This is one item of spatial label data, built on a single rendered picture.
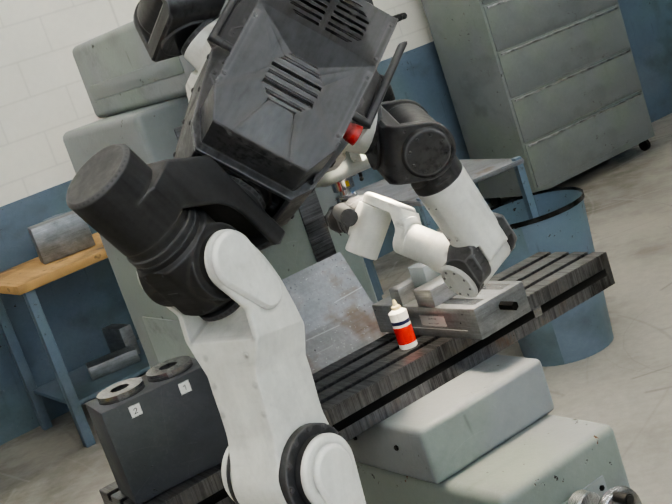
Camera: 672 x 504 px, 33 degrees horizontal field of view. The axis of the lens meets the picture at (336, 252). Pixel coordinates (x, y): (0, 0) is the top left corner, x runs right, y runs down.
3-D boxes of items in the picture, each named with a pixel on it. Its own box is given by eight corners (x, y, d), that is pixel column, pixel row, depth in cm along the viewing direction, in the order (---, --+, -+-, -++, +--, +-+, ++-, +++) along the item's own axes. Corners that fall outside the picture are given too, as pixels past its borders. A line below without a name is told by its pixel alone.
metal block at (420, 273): (450, 282, 252) (442, 257, 250) (430, 292, 248) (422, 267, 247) (435, 282, 256) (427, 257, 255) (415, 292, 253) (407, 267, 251)
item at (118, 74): (318, 52, 248) (289, -38, 244) (233, 83, 237) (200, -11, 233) (166, 95, 315) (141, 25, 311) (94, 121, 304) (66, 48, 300)
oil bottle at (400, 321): (421, 343, 244) (406, 296, 242) (407, 351, 242) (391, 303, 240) (410, 341, 248) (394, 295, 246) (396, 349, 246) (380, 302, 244)
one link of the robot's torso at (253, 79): (374, 201, 156) (449, 20, 174) (151, 80, 151) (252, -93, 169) (303, 281, 181) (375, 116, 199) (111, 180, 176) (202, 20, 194)
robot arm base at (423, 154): (443, 197, 182) (464, 130, 178) (368, 182, 178) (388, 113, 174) (415, 168, 195) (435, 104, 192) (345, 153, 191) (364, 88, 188)
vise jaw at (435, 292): (484, 280, 249) (479, 263, 248) (435, 307, 241) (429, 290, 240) (466, 279, 254) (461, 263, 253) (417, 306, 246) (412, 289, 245)
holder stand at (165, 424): (243, 452, 216) (207, 356, 212) (137, 506, 207) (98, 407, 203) (220, 440, 227) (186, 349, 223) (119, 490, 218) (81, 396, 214)
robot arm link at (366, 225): (392, 204, 226) (404, 211, 215) (373, 255, 227) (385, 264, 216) (339, 186, 224) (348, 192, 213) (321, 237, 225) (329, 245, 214)
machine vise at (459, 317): (532, 310, 241) (517, 262, 239) (483, 340, 233) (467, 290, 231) (427, 306, 270) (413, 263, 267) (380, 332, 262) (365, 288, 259)
